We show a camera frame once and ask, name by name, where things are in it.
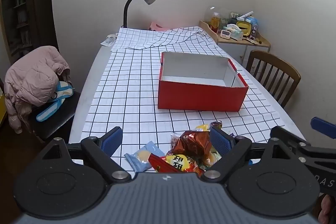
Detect light wooden cabinet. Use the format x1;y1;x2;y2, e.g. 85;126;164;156
199;20;271;69

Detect white tissue box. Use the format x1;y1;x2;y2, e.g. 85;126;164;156
223;24;244;42

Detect white tube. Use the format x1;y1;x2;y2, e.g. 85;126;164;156
236;11;254;22

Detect light blue snack packet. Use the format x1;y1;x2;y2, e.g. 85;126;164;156
124;141;166;172

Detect light blue container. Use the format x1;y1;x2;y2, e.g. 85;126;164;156
247;17;259;33

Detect pink stool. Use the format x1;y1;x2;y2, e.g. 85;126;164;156
148;21;171;31

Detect brown wooden chair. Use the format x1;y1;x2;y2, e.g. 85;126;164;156
245;50;301;109

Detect dark bookshelf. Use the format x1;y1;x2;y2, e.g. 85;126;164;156
0;0;53;62

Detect black chair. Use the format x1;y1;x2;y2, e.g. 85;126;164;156
28;88;82;143

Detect blue and white bag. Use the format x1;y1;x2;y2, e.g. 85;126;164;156
36;80;75;122

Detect printed paper sheet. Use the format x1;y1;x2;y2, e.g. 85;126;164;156
101;33;118;47

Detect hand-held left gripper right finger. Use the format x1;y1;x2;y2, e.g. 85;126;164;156
201;126;297;184

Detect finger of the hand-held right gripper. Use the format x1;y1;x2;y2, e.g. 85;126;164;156
270;126;336;165
310;116;336;139

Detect person's right hand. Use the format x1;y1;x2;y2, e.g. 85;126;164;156
318;194;336;224

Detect yellow drink bottle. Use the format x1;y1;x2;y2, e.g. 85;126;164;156
211;12;220;33

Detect clear glass dome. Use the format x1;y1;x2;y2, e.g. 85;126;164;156
205;5;229;30

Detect yellow candy packet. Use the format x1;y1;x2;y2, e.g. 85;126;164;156
192;123;211;133

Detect red-brown foil snack packet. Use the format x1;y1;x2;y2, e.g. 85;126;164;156
172;130;213;159

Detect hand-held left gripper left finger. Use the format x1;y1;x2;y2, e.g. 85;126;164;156
42;126;132;184

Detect white checkered tablecloth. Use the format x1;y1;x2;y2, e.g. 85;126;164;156
81;26;285;180

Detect clear yolk pastry packet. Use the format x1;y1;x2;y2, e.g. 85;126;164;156
199;149;222;170

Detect red snack packet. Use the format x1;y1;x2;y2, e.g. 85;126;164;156
148;153;206;178

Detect pink padded jacket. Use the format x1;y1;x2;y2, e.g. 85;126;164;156
4;46;72;134

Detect yellow case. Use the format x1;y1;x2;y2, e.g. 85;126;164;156
235;20;254;37

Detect white cardboard box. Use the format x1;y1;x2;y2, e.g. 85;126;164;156
157;51;249;112

